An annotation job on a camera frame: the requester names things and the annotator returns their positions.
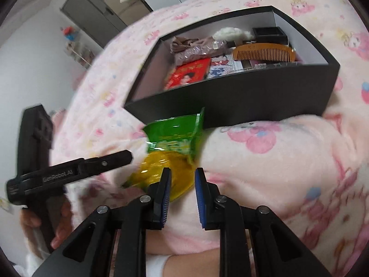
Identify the green snack packet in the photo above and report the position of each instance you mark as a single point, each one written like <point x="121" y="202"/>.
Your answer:
<point x="173" y="138"/>

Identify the red packet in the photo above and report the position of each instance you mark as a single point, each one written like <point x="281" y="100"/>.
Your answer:
<point x="187" y="73"/>

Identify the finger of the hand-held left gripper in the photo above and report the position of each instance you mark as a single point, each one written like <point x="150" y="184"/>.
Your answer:
<point x="106" y="163"/>

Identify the small black box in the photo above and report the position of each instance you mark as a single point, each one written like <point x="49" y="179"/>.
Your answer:
<point x="269" y="36"/>

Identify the small clear packet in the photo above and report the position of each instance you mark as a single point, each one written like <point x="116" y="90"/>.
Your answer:
<point x="268" y="65"/>

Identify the white fluffy pad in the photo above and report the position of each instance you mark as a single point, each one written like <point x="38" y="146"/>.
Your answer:
<point x="227" y="32"/>

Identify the purple-brown snack packet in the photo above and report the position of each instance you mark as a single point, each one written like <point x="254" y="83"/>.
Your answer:
<point x="199" y="53"/>

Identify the person's white clothing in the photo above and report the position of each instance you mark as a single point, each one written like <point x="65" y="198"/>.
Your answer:
<point x="157" y="265"/>

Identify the wooden comb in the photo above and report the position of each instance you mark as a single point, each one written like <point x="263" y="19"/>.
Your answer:
<point x="259" y="52"/>

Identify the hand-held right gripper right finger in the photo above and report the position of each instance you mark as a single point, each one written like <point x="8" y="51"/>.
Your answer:
<point x="200" y="199"/>

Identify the black cardboard box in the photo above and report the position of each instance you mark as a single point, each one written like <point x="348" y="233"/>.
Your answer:
<point x="259" y="98"/>

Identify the pink printed blanket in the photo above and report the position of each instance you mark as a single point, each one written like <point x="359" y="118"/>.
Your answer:
<point x="288" y="164"/>

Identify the person's left hand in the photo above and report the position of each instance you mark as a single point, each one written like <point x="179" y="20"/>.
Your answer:
<point x="65" y="225"/>

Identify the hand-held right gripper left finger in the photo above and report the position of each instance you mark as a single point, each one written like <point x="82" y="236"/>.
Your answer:
<point x="166" y="196"/>

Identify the white shelf rack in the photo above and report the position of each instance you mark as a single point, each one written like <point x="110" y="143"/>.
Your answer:
<point x="80" y="53"/>

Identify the grey door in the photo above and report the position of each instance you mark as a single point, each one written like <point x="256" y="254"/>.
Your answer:
<point x="86" y="8"/>

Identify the blue and white packet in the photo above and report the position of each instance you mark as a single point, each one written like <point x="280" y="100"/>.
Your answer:
<point x="224" y="67"/>

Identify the red and blue toy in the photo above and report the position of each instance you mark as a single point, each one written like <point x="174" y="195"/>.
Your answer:
<point x="68" y="33"/>

